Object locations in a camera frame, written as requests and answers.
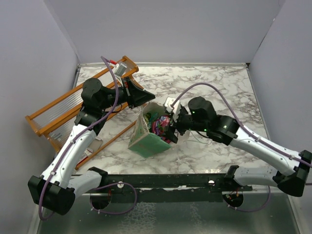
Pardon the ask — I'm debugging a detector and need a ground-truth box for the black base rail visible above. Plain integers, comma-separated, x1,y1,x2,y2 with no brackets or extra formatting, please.
87,173,252,203

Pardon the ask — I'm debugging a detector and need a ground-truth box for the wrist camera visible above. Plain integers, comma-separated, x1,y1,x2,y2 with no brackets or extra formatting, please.
112,62,128,79
163,97,181,122

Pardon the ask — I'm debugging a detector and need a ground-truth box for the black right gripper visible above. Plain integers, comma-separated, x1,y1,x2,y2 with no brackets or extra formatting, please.
161,106,209,142

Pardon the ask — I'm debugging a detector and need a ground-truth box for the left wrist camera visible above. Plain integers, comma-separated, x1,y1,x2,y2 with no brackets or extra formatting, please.
112,62,128,79

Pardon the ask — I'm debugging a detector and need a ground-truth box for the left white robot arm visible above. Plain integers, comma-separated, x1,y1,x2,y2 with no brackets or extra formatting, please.
28,77,155,220

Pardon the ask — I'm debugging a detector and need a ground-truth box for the green snack packet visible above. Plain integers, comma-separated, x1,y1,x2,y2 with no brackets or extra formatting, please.
143,112,159,125

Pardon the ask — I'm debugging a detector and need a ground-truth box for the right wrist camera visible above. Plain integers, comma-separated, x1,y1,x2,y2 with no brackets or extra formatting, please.
163,97,181,122

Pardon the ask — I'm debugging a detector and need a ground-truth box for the orange wooden rack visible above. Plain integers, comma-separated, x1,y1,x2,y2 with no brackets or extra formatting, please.
25,55,153,172

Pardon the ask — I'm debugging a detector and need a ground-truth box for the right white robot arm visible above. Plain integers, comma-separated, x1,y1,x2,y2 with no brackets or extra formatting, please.
164,97,312,197

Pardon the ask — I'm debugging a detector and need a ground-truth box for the small white box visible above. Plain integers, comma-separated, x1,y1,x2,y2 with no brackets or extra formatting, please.
83,137,103,158

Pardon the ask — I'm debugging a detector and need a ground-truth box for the pink purple snack packet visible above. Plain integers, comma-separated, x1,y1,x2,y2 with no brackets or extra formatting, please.
151,115,171,143

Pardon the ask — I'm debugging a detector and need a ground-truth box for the green paper gift bag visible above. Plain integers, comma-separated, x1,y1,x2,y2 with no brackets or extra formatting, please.
128,102,208,158

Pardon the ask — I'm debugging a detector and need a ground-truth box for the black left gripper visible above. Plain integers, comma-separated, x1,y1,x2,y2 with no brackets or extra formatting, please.
98,76,156,110

